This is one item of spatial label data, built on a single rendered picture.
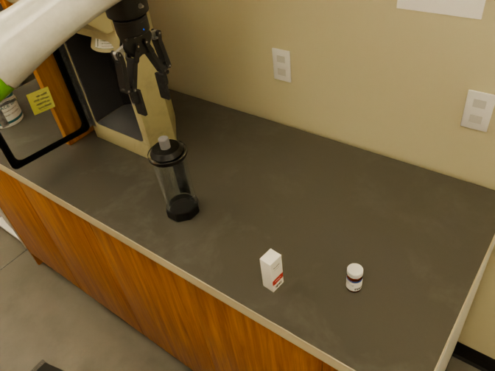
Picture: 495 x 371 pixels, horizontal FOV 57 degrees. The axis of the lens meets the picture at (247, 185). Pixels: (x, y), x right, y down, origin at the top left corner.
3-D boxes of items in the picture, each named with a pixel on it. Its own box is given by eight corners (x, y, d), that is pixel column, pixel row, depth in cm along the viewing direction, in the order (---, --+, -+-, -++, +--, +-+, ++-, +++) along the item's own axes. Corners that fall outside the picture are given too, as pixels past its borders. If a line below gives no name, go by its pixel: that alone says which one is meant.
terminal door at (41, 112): (90, 129, 168) (48, 23, 142) (14, 171, 153) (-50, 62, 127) (90, 128, 169) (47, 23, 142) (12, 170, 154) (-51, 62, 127)
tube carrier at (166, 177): (182, 191, 142) (166, 135, 128) (208, 202, 137) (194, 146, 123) (158, 211, 136) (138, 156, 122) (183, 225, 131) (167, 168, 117)
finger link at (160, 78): (154, 73, 111) (156, 71, 112) (160, 97, 116) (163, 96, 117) (163, 75, 110) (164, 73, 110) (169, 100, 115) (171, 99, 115)
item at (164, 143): (168, 143, 129) (163, 124, 124) (191, 153, 124) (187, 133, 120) (144, 161, 124) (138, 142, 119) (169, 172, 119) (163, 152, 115)
